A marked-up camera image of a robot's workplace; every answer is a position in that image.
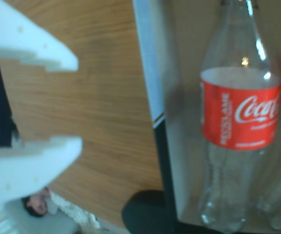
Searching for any small dark pinkish object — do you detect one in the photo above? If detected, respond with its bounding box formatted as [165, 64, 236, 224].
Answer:
[21, 187, 51, 217]

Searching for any black round object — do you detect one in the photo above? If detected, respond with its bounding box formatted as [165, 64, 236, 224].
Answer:
[122, 190, 167, 234]

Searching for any grey cardboard box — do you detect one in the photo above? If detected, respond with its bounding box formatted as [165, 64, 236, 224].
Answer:
[132, 0, 281, 234]

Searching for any clear bottle Coca-Cola logo label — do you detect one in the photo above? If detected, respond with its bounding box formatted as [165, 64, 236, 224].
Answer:
[198, 0, 281, 232]

